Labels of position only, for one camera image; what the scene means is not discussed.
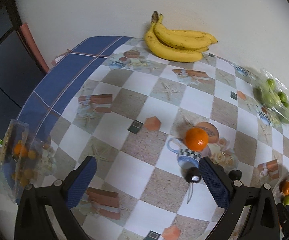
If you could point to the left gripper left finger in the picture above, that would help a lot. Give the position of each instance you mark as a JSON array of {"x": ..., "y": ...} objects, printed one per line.
[{"x": 32, "y": 221}]

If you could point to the black plum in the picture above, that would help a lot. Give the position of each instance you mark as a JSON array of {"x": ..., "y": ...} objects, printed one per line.
[
  {"x": 235, "y": 175},
  {"x": 193, "y": 175}
]

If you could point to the checkered vinyl tablecloth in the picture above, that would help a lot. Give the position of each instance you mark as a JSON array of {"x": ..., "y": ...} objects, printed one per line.
[{"x": 111, "y": 99}]

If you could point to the clear plastic fruit box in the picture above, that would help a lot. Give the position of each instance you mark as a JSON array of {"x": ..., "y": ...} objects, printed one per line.
[{"x": 273, "y": 97}]

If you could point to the orange tangerine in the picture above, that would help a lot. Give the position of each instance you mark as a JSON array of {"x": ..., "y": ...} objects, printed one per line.
[
  {"x": 196, "y": 139},
  {"x": 285, "y": 188}
]

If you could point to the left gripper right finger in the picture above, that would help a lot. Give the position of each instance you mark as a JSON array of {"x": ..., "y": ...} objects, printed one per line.
[{"x": 233, "y": 196}]

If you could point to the plastic bag of kumquats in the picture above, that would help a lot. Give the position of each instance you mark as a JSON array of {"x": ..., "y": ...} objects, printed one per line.
[{"x": 20, "y": 157}]

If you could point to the yellow banana bunch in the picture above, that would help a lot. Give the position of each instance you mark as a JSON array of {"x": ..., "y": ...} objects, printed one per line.
[{"x": 176, "y": 45}]

